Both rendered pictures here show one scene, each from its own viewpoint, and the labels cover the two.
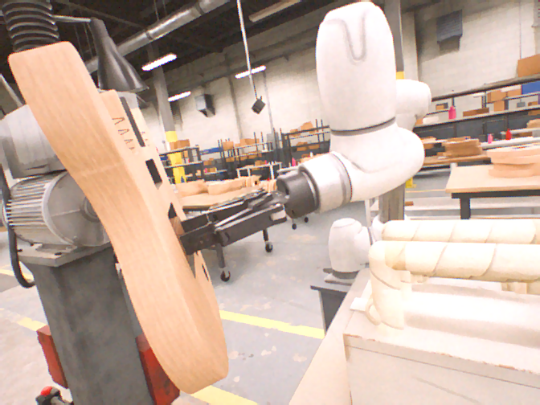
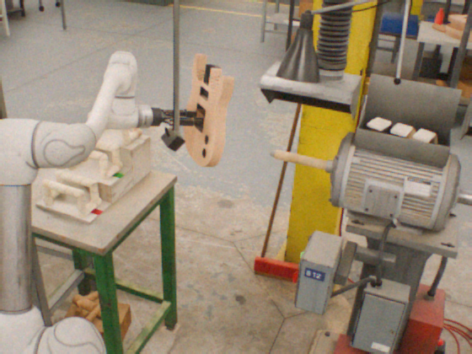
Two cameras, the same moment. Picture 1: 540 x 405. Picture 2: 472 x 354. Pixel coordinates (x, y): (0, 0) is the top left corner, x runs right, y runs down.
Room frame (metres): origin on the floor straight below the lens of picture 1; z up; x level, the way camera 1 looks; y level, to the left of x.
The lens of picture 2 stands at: (2.32, -0.08, 2.08)
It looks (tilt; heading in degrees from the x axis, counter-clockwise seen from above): 31 degrees down; 169
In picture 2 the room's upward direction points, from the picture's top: 3 degrees clockwise
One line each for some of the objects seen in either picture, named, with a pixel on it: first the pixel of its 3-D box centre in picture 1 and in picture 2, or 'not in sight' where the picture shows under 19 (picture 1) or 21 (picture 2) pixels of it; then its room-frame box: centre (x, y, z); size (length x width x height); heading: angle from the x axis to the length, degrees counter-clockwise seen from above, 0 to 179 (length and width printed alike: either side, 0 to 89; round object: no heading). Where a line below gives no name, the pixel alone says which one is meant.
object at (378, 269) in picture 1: (386, 292); not in sight; (0.31, -0.12, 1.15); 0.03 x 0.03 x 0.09
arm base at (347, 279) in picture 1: (345, 270); not in sight; (1.28, -0.30, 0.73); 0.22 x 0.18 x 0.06; 51
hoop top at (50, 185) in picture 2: not in sight; (62, 188); (0.60, -0.41, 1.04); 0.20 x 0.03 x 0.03; 57
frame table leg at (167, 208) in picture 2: not in sight; (168, 263); (0.38, 0.00, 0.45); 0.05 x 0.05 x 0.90; 59
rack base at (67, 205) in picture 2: not in sight; (73, 204); (0.56, -0.38, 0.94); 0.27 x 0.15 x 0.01; 58
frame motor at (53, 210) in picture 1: (68, 208); (393, 182); (1.01, 0.70, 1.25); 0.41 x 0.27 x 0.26; 59
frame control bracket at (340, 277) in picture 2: not in sight; (345, 262); (1.12, 0.54, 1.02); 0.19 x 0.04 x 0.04; 149
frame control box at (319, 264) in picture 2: not in sight; (340, 280); (1.17, 0.50, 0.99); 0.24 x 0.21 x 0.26; 59
